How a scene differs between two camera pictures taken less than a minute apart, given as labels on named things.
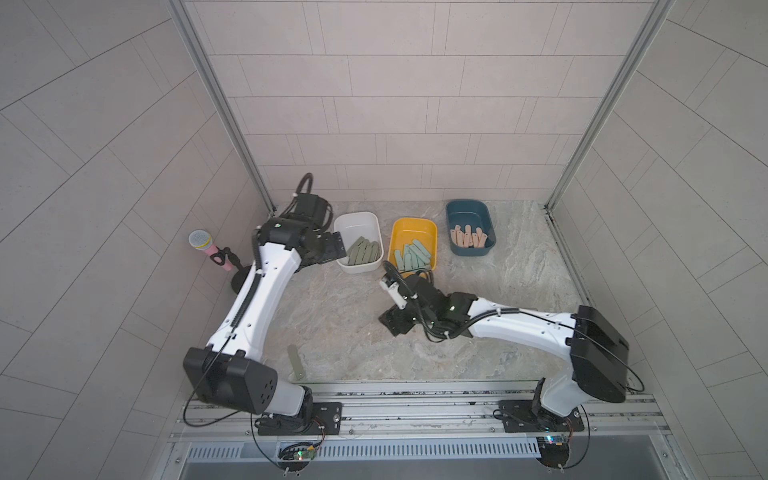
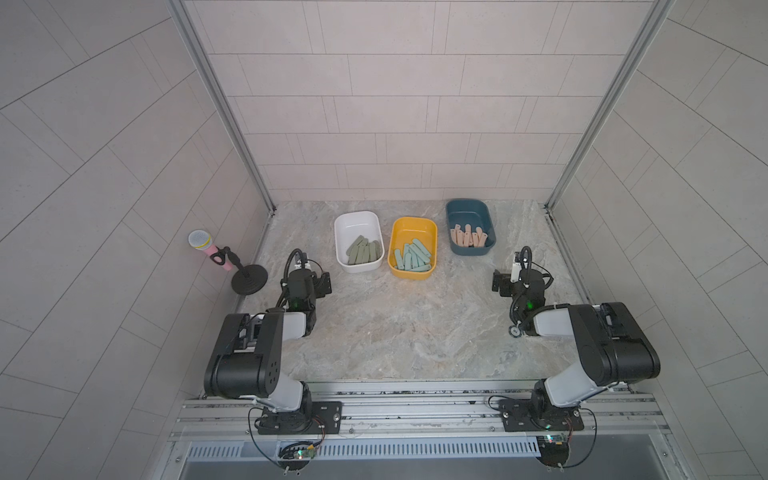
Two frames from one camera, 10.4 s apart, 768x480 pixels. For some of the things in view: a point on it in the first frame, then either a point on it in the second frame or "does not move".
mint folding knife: (422, 259) does not move
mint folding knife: (414, 260) does not move
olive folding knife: (294, 356) → (360, 252)
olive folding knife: (374, 253) does not move
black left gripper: (331, 249) → (319, 289)
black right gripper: (389, 321) → (506, 283)
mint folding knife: (406, 257) does not move
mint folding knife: (421, 248) does not move
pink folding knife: (467, 236) does not move
